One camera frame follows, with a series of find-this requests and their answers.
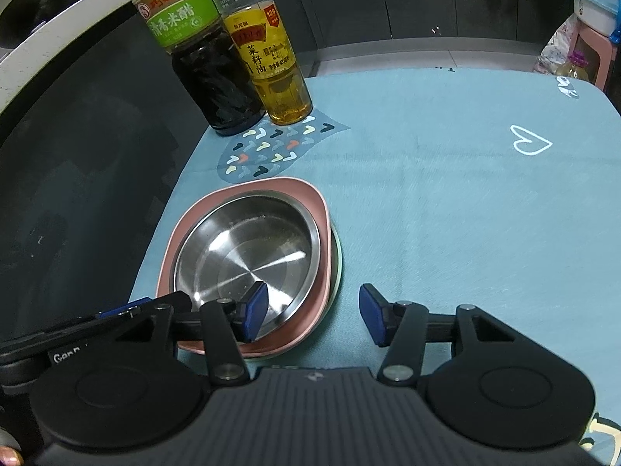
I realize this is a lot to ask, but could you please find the cooking oil bottle yellow label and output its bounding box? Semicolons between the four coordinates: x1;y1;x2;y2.
210;0;314;125

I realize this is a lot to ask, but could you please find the white container blue lid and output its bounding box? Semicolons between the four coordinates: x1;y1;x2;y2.
570;0;619;35

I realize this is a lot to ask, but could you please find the dark kitchen cabinet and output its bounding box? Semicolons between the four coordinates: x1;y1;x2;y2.
0;0;621;345

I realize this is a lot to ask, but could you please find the small yellow oil bottle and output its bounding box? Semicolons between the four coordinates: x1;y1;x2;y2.
555;51;590;84

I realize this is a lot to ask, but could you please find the dark vinegar bottle green label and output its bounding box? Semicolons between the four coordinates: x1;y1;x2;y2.
132;0;267;137

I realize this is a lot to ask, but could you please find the pink plate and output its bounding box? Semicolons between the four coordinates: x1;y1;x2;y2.
156;176;333;354

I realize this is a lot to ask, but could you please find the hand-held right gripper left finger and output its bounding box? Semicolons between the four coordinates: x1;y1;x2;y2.
116;282;270;383

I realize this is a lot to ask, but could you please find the pink plastic stool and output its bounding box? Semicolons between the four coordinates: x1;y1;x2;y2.
567;26;617;93

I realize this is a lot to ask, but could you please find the floral plastic bag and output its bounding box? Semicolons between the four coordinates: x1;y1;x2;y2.
536;14;580;76

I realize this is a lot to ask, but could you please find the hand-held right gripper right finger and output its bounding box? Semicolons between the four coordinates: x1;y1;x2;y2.
359;283;517;384

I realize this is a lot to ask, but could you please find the blue tablecloth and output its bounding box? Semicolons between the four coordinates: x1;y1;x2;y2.
128;65;621;466

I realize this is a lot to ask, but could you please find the black wok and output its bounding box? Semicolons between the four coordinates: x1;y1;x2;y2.
0;0;95;47

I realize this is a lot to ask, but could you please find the green plate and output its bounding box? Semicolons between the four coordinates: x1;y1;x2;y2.
238;223;344;361

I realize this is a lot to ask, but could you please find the white kitchen countertop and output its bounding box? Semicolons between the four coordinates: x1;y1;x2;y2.
0;0;142;110

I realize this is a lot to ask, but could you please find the stainless steel plate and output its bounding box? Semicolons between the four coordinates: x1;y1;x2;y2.
173;193;322;341

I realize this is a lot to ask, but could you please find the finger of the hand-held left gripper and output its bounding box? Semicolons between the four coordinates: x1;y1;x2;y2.
94;290;193;325

